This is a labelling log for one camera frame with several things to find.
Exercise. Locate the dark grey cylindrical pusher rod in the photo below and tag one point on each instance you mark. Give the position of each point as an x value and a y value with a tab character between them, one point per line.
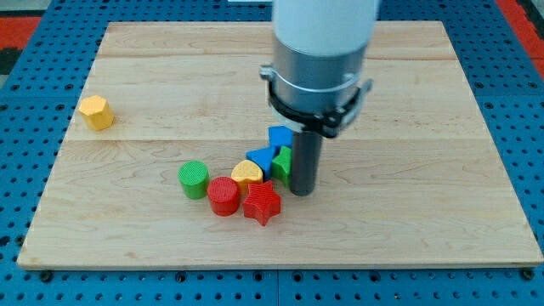
306	149

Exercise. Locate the blue triangle block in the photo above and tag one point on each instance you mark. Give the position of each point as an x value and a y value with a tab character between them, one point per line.
263	158

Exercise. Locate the light wooden board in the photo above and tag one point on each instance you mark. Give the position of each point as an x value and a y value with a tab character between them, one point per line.
415	182

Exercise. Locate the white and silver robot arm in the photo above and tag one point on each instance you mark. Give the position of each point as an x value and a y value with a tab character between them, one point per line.
314	81

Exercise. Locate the green star block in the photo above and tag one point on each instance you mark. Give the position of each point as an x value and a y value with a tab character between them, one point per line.
281	166

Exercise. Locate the yellow hexagon block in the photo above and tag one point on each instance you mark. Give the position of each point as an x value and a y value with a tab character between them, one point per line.
96	112

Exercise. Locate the green cylinder block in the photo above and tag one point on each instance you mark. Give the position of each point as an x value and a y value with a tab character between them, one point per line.
194	178

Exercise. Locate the red star block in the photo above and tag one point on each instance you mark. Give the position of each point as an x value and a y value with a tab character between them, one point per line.
262	202

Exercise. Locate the red cylinder block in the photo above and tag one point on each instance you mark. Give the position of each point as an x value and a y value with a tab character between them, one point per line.
224	196

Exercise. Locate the yellow heart block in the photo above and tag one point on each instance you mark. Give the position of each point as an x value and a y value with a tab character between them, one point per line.
247	172

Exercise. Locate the blue cube block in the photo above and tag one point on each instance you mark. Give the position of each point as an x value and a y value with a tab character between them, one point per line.
280	136

